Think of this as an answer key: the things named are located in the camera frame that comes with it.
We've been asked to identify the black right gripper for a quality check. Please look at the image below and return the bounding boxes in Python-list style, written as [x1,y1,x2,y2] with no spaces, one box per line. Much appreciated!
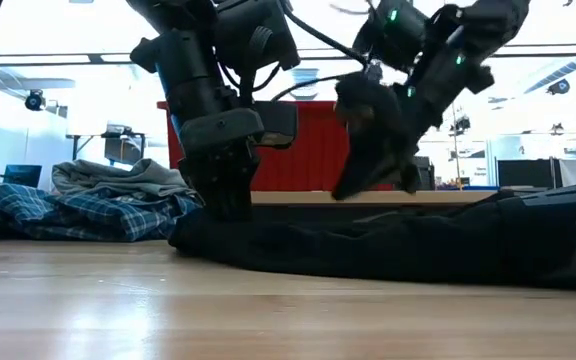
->
[331,47,472,202]

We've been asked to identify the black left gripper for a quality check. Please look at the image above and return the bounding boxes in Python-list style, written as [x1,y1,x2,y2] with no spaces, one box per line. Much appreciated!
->
[130,27,299,224]

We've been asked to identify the red plastic laundry bin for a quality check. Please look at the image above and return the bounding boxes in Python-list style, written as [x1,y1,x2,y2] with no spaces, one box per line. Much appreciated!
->
[156,100,394,193]

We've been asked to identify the black garment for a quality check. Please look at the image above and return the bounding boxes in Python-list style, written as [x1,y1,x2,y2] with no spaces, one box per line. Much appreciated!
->
[167,183,576,292]

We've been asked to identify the grey garment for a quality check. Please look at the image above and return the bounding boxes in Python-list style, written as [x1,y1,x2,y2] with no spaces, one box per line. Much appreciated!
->
[51,158,197,199]

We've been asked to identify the blue plaid pajama pants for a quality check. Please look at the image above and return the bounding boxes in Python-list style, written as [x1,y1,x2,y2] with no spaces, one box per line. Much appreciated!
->
[0,182,119,244]

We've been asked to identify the black equipment case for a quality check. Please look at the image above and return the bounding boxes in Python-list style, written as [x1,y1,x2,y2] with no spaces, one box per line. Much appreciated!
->
[415,155,437,192]

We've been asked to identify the thin vertical pole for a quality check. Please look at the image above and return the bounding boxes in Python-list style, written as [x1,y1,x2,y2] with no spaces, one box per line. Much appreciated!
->
[450,102,464,191]

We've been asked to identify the black ceiling spotlight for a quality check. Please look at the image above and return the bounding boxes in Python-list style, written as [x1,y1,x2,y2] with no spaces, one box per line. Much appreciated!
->
[450,115,472,135]
[24,89,47,112]
[547,78,571,96]

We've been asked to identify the black metal background table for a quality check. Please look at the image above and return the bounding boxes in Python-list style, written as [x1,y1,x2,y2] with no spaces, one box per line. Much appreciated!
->
[66,124,148,167]

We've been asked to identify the square ceiling vent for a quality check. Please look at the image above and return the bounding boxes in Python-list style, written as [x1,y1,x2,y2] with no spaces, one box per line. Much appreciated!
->
[290,68,322,101]

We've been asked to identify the ceiling air vent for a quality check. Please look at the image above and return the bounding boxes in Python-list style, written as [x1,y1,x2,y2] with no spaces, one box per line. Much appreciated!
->
[525,55,576,94]

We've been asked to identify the blue chair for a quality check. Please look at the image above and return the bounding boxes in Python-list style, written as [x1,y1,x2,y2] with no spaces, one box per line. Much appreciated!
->
[1,163,43,189]

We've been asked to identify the long ceiling light fixture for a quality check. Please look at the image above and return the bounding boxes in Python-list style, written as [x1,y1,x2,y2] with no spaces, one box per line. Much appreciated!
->
[0,43,576,66]

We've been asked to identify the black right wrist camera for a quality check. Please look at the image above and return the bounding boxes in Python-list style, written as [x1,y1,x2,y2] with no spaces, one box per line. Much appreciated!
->
[351,0,430,72]

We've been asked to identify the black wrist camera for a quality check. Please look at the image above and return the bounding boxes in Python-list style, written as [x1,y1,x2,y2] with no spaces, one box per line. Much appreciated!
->
[214,0,302,77]
[351,0,430,72]

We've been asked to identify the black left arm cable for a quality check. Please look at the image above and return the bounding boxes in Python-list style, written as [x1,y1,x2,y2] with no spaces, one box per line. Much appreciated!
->
[217,0,369,104]

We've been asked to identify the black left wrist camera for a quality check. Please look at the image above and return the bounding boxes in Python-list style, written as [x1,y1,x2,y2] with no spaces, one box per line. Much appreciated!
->
[214,0,302,77]

